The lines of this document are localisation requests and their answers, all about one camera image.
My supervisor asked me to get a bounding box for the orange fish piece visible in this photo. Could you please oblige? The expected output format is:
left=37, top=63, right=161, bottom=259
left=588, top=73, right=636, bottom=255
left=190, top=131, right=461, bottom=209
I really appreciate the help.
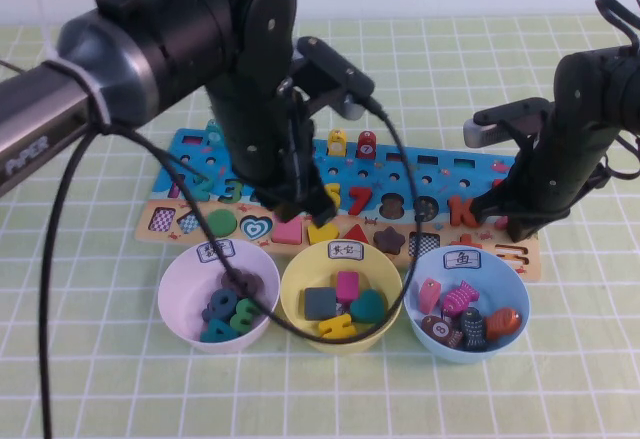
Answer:
left=483, top=307, right=523, bottom=342

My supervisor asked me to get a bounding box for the green number three piece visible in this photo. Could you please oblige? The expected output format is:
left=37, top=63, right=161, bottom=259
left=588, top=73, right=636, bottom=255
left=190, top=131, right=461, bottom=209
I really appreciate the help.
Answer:
left=229, top=298, right=265, bottom=335

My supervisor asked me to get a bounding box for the white zip tie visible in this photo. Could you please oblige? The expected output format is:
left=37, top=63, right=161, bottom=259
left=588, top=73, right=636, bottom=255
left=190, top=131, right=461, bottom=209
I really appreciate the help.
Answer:
left=44, top=41, right=115, bottom=133

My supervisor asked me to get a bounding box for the green circle piece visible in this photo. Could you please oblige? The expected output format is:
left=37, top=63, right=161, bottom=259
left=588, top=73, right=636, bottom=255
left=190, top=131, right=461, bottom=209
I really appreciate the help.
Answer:
left=206, top=208, right=239, bottom=237

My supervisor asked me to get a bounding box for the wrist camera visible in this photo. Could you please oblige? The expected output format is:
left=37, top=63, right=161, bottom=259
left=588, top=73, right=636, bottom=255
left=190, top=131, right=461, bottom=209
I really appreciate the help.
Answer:
left=289, top=36, right=376, bottom=121
left=462, top=97, right=551, bottom=149

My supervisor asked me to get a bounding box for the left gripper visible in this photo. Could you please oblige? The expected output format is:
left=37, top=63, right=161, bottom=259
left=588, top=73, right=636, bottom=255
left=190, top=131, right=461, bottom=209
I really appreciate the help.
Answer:
left=207, top=76, right=335, bottom=228

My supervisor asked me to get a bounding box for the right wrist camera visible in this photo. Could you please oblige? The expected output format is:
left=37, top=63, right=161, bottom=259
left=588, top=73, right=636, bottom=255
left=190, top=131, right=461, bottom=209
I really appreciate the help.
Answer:
left=462, top=97, right=551, bottom=149

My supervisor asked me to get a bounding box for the pink fish piece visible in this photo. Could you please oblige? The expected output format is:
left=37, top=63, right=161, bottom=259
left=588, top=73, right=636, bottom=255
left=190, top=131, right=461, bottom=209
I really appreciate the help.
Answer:
left=418, top=278, right=442, bottom=314

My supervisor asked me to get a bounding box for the black fish piece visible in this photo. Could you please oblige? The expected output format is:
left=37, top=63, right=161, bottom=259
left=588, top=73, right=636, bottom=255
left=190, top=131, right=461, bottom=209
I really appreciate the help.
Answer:
left=458, top=308, right=488, bottom=352

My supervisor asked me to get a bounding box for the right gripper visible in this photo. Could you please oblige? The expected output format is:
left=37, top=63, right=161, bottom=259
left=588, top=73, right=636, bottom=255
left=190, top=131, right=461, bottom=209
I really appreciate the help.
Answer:
left=471, top=101, right=619, bottom=242

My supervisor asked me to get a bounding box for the red number seven piece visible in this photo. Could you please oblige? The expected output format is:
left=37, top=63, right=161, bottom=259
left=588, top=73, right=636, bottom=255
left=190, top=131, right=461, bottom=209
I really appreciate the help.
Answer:
left=348, top=186, right=374, bottom=216

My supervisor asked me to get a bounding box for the brown fish marked eight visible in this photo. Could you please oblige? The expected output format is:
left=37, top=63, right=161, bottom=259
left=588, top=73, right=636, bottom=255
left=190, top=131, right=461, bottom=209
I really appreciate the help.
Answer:
left=420, top=314, right=464, bottom=350

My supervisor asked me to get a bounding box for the orange number ten piece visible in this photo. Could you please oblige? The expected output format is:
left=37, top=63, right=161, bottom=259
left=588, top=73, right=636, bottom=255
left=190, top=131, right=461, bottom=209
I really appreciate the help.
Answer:
left=448, top=193, right=482, bottom=227

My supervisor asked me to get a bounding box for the brown star piece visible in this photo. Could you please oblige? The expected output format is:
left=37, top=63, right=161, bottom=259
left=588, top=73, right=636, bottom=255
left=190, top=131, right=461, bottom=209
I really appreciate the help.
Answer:
left=372, top=226, right=406, bottom=256

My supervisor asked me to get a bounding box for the pink plastic bowl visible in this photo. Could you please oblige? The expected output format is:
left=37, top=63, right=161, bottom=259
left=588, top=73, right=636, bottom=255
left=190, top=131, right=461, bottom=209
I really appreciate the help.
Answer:
left=157, top=238, right=281, bottom=355

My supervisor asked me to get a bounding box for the gray square piece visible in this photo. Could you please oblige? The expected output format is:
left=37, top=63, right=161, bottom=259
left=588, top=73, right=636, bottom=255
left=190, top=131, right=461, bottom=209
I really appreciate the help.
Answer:
left=303, top=287, right=337, bottom=321

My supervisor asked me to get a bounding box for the teal heart piece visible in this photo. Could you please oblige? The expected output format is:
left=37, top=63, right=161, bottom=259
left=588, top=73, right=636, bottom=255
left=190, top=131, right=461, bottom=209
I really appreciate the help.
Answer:
left=349, top=288, right=386, bottom=324

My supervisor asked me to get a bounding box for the black right camera cable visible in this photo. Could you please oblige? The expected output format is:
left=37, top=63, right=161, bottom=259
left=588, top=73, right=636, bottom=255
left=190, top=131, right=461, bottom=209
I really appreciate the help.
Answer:
left=587, top=131, right=640, bottom=191

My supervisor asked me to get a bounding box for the yellow plastic bowl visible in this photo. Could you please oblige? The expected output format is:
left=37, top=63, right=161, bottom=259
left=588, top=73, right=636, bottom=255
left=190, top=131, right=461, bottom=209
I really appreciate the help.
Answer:
left=279, top=241, right=404, bottom=356

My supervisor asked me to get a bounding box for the light blue plastic bowl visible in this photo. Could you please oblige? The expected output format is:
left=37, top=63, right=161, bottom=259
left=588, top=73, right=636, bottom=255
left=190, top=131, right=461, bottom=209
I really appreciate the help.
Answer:
left=402, top=247, right=531, bottom=364

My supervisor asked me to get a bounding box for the yellow equals sign piece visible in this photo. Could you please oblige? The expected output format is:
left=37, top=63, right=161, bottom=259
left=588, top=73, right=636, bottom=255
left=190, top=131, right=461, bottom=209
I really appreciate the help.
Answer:
left=317, top=313, right=359, bottom=343

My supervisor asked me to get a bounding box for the teal number two piece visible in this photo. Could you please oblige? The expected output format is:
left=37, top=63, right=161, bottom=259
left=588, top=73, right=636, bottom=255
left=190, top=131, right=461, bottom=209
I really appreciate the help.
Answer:
left=191, top=173, right=215, bottom=201

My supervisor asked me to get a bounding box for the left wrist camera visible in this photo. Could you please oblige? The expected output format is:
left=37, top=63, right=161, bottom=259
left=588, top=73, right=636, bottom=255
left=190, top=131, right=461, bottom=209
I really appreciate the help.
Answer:
left=289, top=36, right=376, bottom=121

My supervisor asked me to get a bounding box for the magenta rectangle piece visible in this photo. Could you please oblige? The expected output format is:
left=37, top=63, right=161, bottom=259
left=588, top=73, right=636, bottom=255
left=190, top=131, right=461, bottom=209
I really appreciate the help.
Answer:
left=335, top=271, right=361, bottom=305

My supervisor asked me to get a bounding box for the black left camera cable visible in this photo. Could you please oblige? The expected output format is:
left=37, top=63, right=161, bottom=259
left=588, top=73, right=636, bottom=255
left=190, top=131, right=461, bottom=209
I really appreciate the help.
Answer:
left=38, top=96, right=419, bottom=439

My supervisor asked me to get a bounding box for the pink trapezoid piece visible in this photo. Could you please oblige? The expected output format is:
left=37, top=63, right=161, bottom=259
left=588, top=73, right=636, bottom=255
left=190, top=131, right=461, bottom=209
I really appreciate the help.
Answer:
left=272, top=216, right=305, bottom=244

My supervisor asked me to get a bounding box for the red triangle piece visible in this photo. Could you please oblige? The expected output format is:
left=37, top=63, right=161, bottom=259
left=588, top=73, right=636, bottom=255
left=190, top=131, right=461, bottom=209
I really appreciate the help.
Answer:
left=341, top=223, right=374, bottom=248

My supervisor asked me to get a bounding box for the dark blue number nine piece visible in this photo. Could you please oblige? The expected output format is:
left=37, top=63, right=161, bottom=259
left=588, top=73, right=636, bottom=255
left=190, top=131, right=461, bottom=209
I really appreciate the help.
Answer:
left=201, top=288, right=239, bottom=323

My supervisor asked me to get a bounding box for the black camera cable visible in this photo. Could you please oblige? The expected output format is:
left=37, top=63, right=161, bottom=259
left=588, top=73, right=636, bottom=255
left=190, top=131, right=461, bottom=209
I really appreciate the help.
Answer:
left=587, top=131, right=640, bottom=191
left=38, top=96, right=419, bottom=439

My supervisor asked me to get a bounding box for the green checked tablecloth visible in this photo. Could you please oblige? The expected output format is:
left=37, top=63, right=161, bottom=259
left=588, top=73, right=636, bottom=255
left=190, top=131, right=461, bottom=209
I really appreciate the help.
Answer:
left=0, top=13, right=640, bottom=439

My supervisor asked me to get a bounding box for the brown number eight piece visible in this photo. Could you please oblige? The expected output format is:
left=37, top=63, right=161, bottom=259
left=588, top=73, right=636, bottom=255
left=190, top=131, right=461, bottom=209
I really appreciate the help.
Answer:
left=220, top=267, right=265, bottom=300

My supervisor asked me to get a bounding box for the yellow pentagon piece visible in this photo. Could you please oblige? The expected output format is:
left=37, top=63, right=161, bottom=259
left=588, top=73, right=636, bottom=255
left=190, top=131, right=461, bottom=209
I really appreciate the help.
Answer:
left=307, top=222, right=341, bottom=246

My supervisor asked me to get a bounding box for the black right arm cable loop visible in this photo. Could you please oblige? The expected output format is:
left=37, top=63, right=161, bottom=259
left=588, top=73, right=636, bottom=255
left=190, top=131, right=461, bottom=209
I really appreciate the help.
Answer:
left=593, top=0, right=640, bottom=53

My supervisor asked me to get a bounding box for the yellow fish marked six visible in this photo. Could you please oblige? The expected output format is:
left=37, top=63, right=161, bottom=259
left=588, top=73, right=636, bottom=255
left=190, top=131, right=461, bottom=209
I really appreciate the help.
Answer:
left=327, top=128, right=349, bottom=158

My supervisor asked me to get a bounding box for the teal number four piece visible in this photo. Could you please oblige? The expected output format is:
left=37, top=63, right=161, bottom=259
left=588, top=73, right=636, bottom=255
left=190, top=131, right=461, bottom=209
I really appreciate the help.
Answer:
left=199, top=318, right=240, bottom=344

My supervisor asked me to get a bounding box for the wooden number puzzle board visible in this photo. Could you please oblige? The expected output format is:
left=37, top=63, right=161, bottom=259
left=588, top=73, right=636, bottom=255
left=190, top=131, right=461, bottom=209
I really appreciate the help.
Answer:
left=134, top=127, right=542, bottom=284

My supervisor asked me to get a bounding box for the magenta fish piece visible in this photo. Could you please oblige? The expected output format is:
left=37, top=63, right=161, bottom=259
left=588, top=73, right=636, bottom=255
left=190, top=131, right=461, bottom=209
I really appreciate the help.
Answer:
left=439, top=281, right=480, bottom=318

